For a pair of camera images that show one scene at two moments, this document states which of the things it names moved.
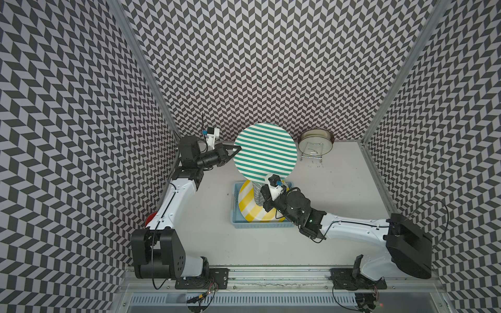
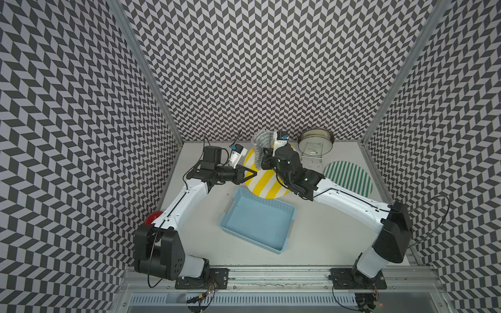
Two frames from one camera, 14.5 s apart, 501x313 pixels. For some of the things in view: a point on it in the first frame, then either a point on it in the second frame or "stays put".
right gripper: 268,197 → 268,156
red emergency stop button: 149,218 stays put
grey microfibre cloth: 258,194 → 262,139
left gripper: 222,154 → 239,170
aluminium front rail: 278,278 stays put
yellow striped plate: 249,207 → 265,184
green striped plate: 266,149 → 349,176
